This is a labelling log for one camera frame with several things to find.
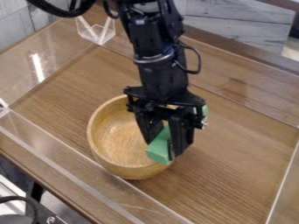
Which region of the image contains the black cable under table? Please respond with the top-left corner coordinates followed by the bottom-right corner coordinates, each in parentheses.
top-left (0, 195), bottom-right (40, 224)

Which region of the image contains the black metal table leg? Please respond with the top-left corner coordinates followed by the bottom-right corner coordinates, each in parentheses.
top-left (26, 181), bottom-right (46, 202)

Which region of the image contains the clear acrylic corner bracket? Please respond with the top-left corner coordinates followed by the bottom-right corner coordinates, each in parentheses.
top-left (75, 16), bottom-right (116, 46)

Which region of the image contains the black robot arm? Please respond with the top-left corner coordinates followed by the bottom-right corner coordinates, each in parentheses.
top-left (112, 0), bottom-right (207, 165)

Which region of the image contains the green rectangular block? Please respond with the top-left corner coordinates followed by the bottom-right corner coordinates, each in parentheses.
top-left (146, 104), bottom-right (208, 165)

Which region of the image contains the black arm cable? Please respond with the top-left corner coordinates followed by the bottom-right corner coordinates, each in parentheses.
top-left (172, 40), bottom-right (203, 75)

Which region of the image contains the brown wooden bowl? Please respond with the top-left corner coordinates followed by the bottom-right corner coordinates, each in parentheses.
top-left (87, 95), bottom-right (171, 179)

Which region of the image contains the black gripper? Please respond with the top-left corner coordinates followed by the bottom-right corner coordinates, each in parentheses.
top-left (124, 87), bottom-right (207, 160)

